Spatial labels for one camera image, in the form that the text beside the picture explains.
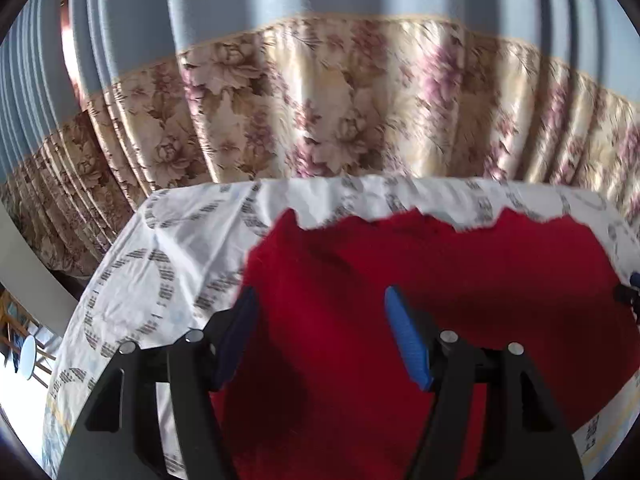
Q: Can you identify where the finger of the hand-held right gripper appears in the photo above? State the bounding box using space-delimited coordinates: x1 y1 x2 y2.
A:
614 272 640 322

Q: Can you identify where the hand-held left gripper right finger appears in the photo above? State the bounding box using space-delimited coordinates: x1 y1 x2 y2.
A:
384 285 585 480

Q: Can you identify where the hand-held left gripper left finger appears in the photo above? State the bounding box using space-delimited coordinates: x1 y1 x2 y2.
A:
56 285 259 480

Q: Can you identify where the red knitted sweater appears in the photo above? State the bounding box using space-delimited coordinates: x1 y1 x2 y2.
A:
210 208 640 480

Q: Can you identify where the white circle-patterned bed sheet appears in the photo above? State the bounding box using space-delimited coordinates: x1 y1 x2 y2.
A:
42 174 640 480

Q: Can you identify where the round white stool seat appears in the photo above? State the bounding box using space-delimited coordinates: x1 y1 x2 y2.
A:
19 335 37 382

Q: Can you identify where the wooden chair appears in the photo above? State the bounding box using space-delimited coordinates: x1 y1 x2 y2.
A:
0 290 58 386

